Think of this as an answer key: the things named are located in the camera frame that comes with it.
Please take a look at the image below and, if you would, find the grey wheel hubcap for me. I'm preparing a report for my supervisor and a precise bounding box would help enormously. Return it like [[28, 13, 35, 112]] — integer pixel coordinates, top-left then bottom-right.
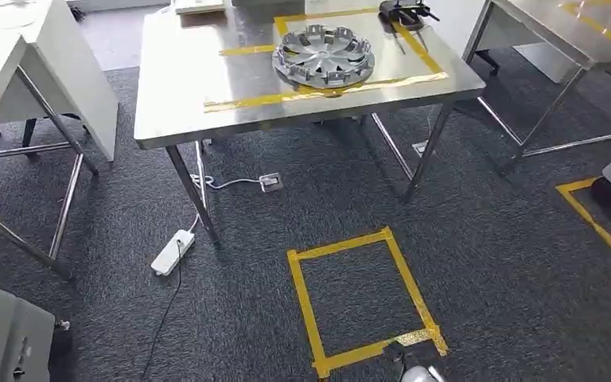
[[271, 23, 376, 91]]

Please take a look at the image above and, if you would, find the yellow floor tape square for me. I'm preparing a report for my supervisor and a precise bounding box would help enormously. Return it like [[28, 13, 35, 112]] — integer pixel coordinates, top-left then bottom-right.
[[286, 226, 449, 380], [555, 177, 611, 280]]

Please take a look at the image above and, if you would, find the white power strip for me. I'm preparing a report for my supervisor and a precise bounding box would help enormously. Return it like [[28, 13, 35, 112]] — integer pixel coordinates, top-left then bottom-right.
[[150, 228, 197, 277]]

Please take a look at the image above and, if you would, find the black clamp device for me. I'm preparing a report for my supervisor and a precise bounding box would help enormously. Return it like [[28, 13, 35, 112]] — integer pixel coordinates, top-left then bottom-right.
[[378, 0, 442, 55]]

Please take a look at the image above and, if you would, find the pale flat box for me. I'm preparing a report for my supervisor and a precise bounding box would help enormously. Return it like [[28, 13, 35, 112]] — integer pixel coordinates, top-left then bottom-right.
[[172, 0, 228, 16]]

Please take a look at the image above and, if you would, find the black chair base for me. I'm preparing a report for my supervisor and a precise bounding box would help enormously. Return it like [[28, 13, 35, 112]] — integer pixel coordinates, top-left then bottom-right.
[[0, 113, 83, 159], [475, 49, 501, 76]]

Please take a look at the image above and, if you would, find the white table with steel legs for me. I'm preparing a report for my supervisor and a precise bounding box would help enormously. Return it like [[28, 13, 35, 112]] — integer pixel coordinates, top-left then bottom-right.
[[0, 0, 122, 282]]

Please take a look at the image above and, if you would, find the pale grey boxy housing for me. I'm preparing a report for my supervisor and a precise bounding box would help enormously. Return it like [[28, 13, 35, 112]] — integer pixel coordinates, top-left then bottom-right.
[[0, 284, 58, 382]]

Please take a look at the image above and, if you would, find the white cable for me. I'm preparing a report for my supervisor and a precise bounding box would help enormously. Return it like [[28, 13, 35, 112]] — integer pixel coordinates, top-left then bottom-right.
[[189, 173, 263, 233]]

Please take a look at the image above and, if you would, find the thin black power cable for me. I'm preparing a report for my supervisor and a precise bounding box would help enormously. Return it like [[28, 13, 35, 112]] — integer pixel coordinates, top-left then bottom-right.
[[141, 240, 185, 380]]

